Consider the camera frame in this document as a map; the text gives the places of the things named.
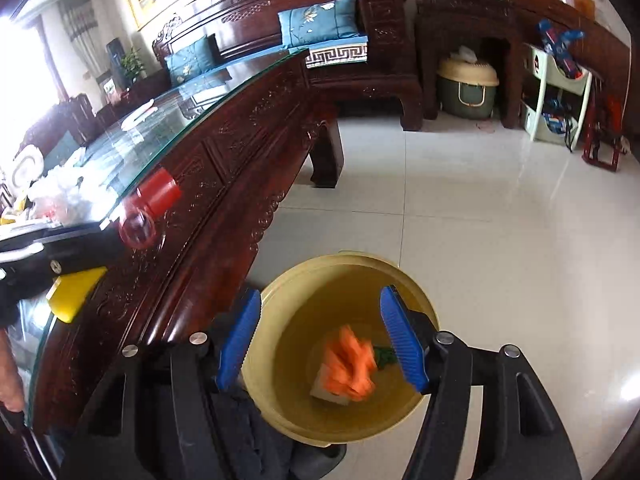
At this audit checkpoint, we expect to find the flat white packet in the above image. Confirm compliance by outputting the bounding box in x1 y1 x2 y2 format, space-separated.
120 100 156 128

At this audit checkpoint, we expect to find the green scrap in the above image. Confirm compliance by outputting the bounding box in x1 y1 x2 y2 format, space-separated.
372 345 398 371

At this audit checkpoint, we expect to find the dark carved wooden sofa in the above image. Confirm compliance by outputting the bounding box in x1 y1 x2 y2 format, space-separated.
150 0 426 133

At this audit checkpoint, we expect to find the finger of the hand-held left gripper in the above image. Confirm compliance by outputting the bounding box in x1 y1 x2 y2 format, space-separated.
45 223 125 277

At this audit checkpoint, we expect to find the person's left forearm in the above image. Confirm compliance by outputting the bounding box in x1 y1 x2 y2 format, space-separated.
0 327 25 413

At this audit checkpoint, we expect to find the dark wooden cabinet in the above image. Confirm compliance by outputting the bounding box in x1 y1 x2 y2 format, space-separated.
500 0 631 111

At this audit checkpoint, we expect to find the glass-topped wooden coffee table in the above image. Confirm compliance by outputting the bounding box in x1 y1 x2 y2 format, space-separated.
0 47 346 461

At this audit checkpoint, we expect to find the dark cloth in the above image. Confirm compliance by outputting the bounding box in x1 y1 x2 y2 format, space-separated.
200 285 348 480

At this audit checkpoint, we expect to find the yellow plastic bin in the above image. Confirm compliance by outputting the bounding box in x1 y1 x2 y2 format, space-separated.
240 254 442 447

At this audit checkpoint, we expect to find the small red stool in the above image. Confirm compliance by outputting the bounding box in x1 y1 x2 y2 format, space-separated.
581 95 628 173

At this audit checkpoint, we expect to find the green potted plant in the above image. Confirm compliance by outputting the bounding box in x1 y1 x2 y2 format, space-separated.
120 47 146 86

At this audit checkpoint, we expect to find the orange snack wrapper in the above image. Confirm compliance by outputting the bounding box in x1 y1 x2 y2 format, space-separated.
320 325 377 401

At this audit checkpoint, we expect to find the window curtain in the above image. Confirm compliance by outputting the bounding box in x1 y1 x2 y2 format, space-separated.
37 0 101 106

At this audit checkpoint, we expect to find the dark wooden side table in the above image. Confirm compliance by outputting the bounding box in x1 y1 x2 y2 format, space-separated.
414 0 526 131

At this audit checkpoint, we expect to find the beige and green pet carrier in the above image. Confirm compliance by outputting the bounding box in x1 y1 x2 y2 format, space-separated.
436 55 501 120

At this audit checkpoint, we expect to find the blue toy gun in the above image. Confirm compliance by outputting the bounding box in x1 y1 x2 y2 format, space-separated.
537 20 586 81

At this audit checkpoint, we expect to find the dark wooden armchair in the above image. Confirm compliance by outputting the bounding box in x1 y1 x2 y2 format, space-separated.
15 92 111 161

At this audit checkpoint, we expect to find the red plastic cup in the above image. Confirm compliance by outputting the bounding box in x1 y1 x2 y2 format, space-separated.
118 167 182 251

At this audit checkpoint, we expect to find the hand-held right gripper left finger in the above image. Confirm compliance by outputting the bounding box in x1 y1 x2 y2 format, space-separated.
60 289 262 480

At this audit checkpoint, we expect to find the white printed plastic bag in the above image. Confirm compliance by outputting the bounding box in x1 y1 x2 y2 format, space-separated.
30 165 116 223

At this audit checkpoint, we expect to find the blue floral cushion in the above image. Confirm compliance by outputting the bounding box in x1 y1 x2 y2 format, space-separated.
276 0 362 51
165 35 218 88

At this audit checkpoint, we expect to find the white shelf rack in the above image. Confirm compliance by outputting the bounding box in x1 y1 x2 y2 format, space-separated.
520 42 593 148

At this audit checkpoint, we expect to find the blue sofa seat pad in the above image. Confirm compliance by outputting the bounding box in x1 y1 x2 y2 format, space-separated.
220 35 371 71

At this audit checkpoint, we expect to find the dark wooden corner table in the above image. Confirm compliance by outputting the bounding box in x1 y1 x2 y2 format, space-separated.
117 67 171 106

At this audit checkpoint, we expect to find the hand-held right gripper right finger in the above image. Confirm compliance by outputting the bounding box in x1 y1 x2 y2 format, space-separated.
380 285 583 480

